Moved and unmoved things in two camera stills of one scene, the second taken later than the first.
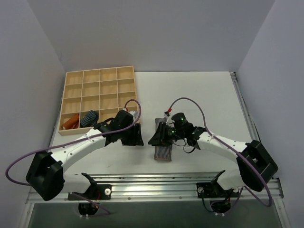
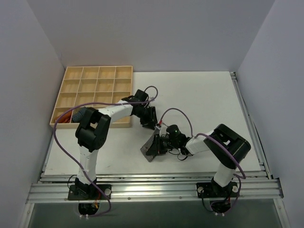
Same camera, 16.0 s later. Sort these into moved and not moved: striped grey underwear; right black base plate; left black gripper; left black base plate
Moved: left black gripper; striped grey underwear
Not moved: left black base plate; right black base plate
